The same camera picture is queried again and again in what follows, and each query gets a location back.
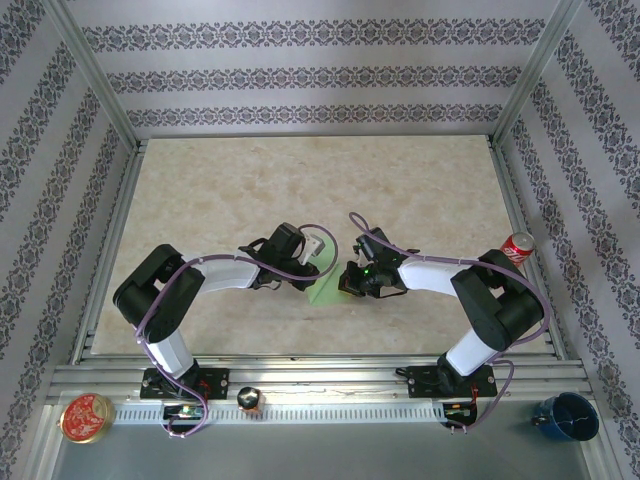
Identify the green cloth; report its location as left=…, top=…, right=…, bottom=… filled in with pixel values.
left=306, top=234, right=347, bottom=307

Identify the red soda can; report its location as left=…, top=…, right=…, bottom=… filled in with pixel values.
left=493, top=231, right=536, bottom=274

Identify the grey metal shelf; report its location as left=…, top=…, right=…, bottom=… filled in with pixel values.
left=37, top=403, right=604, bottom=480

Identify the blue enamel mug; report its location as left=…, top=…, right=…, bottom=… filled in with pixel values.
left=530, top=392, right=600, bottom=442

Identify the round red gold tin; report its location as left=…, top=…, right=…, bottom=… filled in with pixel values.
left=55, top=393, right=117, bottom=445

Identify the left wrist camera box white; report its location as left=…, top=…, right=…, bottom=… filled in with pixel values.
left=298, top=231, right=326, bottom=265

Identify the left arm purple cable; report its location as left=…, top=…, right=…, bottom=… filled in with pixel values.
left=134, top=223, right=341, bottom=441

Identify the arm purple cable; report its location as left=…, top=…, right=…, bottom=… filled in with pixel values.
left=348, top=211, right=550, bottom=435
left=134, top=223, right=341, bottom=441

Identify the wide aluminium base rail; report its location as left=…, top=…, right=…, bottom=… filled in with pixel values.
left=47, top=355, right=594, bottom=405

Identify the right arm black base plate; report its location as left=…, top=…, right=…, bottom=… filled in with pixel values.
left=407, top=364, right=497, bottom=400

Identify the grey slotted cable duct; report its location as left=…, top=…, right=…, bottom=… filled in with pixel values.
left=112, top=402, right=447, bottom=423

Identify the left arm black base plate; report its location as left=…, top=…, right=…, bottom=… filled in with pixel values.
left=139, top=368, right=230, bottom=401

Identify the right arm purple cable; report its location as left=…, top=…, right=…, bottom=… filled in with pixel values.
left=348, top=211, right=550, bottom=435

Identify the aluminium corner post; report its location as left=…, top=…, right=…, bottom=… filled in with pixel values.
left=41, top=0, right=142, bottom=151
left=491, top=0, right=585, bottom=149

